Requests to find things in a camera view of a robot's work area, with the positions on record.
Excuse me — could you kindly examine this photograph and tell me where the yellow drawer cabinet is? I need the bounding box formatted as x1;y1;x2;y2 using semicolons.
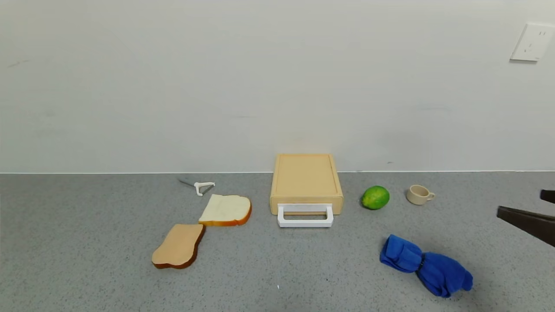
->
270;153;344;215

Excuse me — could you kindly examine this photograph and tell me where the white bread slice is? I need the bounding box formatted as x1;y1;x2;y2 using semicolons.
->
199;194;252;227

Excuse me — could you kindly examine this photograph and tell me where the green lime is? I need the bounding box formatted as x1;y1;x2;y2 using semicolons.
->
361;185;390;211

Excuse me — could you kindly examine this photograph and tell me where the brown toast slice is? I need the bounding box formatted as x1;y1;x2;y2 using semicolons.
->
151;224;206;270

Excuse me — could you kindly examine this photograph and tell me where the beige cup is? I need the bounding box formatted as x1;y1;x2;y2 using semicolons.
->
406;185;435;206

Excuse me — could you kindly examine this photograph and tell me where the blue cloth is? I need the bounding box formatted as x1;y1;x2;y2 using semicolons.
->
380;234;473;298

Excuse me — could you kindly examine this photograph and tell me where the white peeler with grey handle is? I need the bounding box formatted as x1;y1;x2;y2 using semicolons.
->
179;179;215;197

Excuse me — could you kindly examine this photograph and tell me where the white wall outlet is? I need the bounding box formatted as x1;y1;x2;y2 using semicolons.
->
510;22;555;62

